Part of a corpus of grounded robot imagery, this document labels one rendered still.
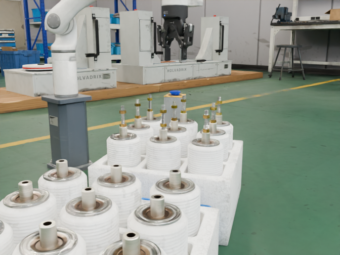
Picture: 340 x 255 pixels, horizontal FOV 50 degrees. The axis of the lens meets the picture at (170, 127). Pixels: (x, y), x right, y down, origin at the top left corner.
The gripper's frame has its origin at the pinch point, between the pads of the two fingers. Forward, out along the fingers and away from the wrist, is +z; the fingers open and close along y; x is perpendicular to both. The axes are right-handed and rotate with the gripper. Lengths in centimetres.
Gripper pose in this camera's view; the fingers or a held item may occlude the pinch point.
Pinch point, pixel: (174, 56)
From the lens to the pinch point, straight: 108.4
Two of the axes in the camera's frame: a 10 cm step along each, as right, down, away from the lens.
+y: 6.5, 1.8, -7.4
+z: 0.0, 9.7, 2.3
